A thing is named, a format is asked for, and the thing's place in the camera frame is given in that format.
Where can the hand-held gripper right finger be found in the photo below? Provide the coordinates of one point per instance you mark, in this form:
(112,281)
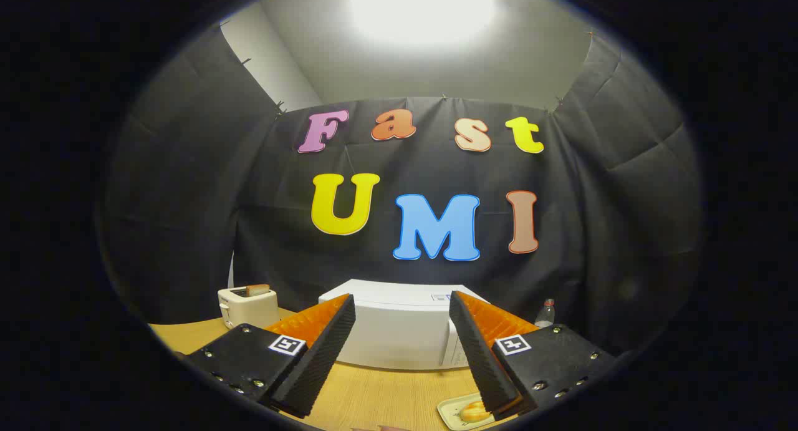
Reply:
(480,356)

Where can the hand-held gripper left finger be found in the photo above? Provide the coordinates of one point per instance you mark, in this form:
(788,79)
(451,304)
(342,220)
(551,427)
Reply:
(324,356)

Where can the golden bread roll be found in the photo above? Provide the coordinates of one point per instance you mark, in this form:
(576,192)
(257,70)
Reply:
(472,411)

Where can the white microwave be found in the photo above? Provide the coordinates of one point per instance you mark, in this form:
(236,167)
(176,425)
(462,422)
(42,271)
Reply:
(399,331)

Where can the white square plate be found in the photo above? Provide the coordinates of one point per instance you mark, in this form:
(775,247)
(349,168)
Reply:
(450,412)

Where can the clear plastic water bottle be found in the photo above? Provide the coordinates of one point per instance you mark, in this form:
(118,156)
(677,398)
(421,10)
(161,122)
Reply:
(545,315)

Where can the cream toaster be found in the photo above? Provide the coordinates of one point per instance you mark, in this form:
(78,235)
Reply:
(249,309)

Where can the toast slice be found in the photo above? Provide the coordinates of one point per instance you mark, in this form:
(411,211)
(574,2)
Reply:
(257,290)

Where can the ceiling light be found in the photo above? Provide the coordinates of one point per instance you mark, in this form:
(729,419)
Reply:
(424,10)

